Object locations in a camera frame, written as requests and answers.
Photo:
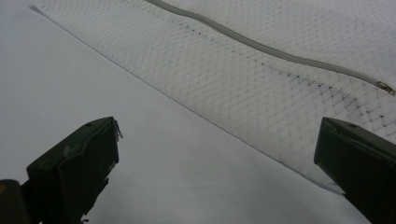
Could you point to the white mesh laundry bag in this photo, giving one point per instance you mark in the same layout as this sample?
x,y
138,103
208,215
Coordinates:
x,y
218,77

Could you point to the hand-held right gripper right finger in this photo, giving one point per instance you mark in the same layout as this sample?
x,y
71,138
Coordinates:
x,y
364,168

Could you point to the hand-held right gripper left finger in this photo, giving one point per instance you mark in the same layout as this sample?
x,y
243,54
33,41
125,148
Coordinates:
x,y
77,161

